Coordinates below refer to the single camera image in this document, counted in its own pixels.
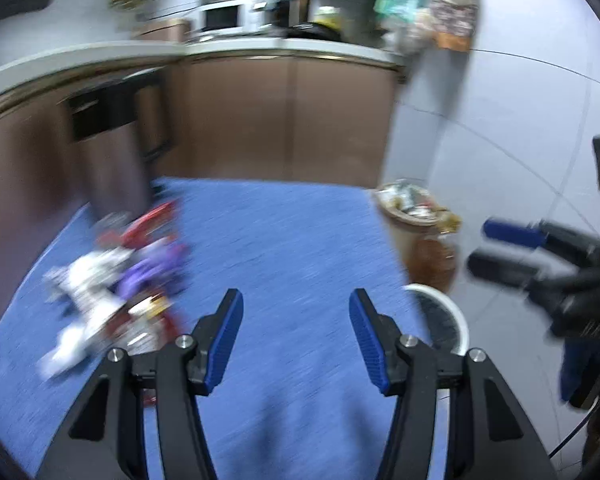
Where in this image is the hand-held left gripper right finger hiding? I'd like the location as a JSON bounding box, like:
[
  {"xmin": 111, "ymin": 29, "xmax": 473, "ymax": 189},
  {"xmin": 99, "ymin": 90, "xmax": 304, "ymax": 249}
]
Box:
[{"xmin": 349, "ymin": 288, "xmax": 551, "ymax": 480}]

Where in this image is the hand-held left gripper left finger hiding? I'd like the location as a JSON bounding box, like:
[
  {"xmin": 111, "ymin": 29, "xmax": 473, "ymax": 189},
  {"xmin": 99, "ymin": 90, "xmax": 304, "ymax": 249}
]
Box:
[{"xmin": 37, "ymin": 288, "xmax": 244, "ymax": 480}]

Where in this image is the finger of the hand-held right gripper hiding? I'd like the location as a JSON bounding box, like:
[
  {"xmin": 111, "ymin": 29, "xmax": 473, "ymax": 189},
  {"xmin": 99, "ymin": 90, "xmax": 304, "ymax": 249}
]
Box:
[
  {"xmin": 482, "ymin": 217, "xmax": 600, "ymax": 262},
  {"xmin": 466, "ymin": 250, "xmax": 581, "ymax": 291}
]

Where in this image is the round metal waste bin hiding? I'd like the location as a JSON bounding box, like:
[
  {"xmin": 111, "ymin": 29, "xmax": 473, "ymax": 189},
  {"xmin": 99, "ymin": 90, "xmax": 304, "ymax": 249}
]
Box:
[{"xmin": 402, "ymin": 284, "xmax": 470, "ymax": 357}]

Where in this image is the red snack wrapper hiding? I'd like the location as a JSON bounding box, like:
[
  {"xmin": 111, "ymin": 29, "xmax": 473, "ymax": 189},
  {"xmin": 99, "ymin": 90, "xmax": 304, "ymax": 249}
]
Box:
[
  {"xmin": 105, "ymin": 295, "xmax": 181, "ymax": 406},
  {"xmin": 122, "ymin": 200, "xmax": 181, "ymax": 251}
]

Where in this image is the purple snack wrapper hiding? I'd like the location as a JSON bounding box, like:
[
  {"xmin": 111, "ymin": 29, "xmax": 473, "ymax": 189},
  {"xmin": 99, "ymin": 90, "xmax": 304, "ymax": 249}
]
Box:
[{"xmin": 115, "ymin": 240, "xmax": 188, "ymax": 301}]

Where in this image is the white paper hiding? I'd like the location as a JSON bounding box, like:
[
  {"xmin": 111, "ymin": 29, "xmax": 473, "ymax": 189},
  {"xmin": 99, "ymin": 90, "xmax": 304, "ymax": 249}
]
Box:
[{"xmin": 37, "ymin": 252, "xmax": 131, "ymax": 381}]

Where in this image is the person's right forearm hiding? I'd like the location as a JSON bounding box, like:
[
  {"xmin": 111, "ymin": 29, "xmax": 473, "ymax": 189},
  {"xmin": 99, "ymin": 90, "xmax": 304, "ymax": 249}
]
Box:
[{"xmin": 559, "ymin": 337, "xmax": 600, "ymax": 468}]

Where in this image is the cooking oil bottle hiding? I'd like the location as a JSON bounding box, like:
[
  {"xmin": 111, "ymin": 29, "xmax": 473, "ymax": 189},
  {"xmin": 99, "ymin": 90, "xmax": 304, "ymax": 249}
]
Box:
[{"xmin": 410, "ymin": 227, "xmax": 460, "ymax": 295}]

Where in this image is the cream plastic bin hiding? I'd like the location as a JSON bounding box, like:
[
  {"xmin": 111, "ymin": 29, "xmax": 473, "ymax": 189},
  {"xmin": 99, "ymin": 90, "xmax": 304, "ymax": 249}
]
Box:
[{"xmin": 374, "ymin": 182, "xmax": 462, "ymax": 291}]

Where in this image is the blue fluffy towel mat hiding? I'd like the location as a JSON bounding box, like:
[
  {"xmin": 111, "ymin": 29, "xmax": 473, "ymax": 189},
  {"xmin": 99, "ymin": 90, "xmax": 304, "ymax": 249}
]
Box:
[{"xmin": 0, "ymin": 176, "xmax": 451, "ymax": 480}]

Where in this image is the white hanging plastic bag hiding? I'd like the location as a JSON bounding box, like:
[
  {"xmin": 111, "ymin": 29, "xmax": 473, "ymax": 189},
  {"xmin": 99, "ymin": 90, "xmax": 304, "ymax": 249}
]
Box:
[{"xmin": 384, "ymin": 10, "xmax": 432, "ymax": 55}]

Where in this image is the brown kitchen base cabinet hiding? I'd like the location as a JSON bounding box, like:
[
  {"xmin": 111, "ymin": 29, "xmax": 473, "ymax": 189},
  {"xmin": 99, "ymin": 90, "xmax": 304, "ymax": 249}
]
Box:
[{"xmin": 0, "ymin": 42, "xmax": 407, "ymax": 241}]

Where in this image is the black wok pan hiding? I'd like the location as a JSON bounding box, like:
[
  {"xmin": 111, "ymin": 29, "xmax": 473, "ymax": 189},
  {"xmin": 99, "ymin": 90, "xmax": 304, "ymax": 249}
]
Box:
[{"xmin": 284, "ymin": 20, "xmax": 342, "ymax": 40}]

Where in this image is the white microwave oven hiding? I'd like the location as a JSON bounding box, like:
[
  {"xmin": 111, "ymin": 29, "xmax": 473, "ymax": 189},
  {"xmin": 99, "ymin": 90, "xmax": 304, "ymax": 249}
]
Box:
[{"xmin": 199, "ymin": 2, "xmax": 263, "ymax": 35}]

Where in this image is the steel jug with grey cloth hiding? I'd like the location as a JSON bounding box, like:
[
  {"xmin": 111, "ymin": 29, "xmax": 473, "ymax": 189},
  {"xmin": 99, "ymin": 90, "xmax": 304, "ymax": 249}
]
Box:
[{"xmin": 252, "ymin": 0, "xmax": 306, "ymax": 27}]

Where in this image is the black cable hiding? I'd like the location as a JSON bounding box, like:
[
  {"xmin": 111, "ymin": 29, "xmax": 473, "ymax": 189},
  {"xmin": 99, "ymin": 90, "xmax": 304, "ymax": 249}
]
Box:
[{"xmin": 547, "ymin": 397, "xmax": 600, "ymax": 458}]

